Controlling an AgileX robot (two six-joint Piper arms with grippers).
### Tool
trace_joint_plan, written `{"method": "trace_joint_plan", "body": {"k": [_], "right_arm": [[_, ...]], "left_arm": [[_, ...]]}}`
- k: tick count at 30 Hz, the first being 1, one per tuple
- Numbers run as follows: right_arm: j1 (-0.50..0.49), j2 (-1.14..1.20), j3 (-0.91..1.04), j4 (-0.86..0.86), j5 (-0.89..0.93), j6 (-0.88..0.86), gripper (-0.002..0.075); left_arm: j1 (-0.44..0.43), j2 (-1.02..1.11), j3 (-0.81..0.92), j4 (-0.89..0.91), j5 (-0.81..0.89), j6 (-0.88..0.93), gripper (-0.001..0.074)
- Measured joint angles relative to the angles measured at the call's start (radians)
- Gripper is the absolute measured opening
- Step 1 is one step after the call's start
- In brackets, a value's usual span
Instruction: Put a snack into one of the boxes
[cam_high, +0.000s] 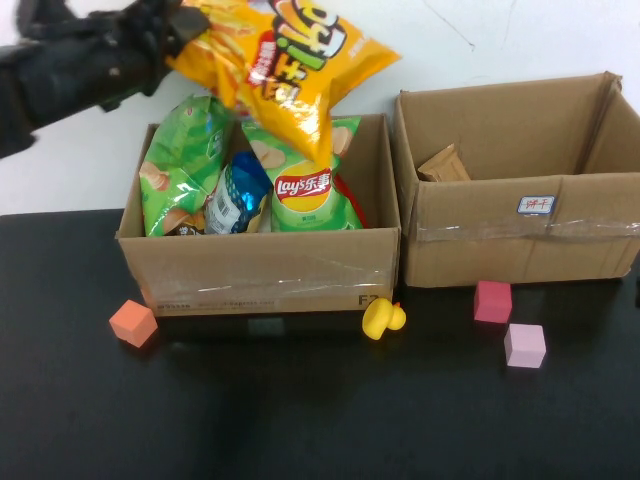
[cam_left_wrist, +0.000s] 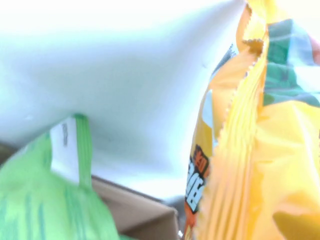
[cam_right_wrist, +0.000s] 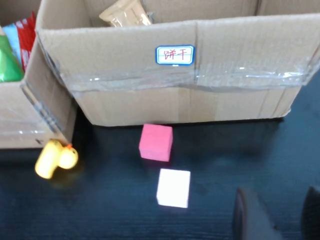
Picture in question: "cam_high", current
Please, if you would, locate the cardboard box with F2 print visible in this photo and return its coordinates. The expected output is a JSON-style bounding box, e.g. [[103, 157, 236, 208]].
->
[[115, 113, 403, 319]]

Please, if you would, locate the red foam cube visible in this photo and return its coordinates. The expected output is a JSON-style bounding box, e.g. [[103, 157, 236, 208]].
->
[[473, 280, 513, 325]]

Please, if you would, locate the white handwritten label sticker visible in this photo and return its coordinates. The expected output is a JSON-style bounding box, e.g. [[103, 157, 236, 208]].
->
[[516, 195, 557, 216]]

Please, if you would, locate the blue and white snack bag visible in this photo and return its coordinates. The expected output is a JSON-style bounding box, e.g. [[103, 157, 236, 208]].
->
[[203, 151, 274, 235]]

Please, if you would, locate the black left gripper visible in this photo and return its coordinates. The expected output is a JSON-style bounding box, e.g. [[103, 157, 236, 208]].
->
[[49, 0, 211, 112]]

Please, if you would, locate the yellow rubber duck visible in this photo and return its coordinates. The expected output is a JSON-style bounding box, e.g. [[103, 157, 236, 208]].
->
[[361, 297, 407, 342]]

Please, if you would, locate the light pink foam cube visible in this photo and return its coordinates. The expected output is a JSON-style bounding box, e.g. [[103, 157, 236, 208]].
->
[[502, 323, 547, 370]]

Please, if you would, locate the green Lay's chips bag, big logo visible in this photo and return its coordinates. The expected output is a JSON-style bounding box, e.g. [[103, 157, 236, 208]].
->
[[241, 115, 365, 234]]

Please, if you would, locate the brown biscuit packet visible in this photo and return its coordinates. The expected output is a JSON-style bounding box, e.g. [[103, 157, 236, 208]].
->
[[416, 143, 472, 183]]

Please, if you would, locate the large yellow fries snack bag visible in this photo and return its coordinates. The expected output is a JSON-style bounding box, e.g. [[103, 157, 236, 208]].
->
[[164, 0, 403, 169]]

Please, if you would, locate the orange foam cube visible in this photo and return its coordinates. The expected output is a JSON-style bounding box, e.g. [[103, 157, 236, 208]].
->
[[108, 299, 159, 349]]

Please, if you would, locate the cardboard box with white label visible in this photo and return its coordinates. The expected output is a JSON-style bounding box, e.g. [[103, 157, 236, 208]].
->
[[392, 72, 640, 289]]

